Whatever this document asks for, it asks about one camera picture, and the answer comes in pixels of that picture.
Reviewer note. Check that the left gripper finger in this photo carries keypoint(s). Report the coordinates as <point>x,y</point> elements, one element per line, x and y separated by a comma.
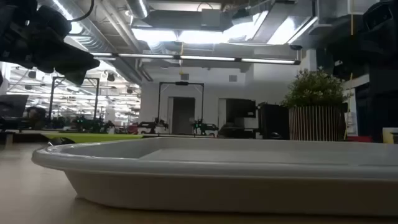
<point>74,60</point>
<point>76,77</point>

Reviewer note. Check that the lime green plate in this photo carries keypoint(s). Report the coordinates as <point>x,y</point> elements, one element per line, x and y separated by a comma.
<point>93,137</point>

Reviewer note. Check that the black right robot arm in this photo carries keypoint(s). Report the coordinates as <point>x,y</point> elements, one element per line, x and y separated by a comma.
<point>381,18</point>

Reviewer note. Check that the grey plastic tray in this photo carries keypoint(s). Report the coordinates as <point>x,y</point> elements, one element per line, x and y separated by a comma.
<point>217,186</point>

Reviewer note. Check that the dark computer monitor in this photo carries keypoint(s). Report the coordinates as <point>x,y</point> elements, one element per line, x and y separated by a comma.
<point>12,105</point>

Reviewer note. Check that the green plant in striped pot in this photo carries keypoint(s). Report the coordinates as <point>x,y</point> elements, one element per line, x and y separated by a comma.
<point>315,118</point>

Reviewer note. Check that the pale yellow container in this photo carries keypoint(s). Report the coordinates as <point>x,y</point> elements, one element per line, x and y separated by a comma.
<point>390,135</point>

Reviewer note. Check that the black cabinet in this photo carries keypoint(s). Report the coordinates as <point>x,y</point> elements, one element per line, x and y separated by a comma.
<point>273,119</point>

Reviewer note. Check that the long ceiling strip lamp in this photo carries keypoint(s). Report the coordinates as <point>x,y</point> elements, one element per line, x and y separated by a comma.
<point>205,58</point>

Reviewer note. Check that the black aluminium table frame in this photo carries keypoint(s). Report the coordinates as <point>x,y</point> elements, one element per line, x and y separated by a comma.
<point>28,137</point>

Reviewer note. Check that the black background gantry frame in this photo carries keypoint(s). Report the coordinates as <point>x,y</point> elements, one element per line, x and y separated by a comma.
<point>181,83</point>

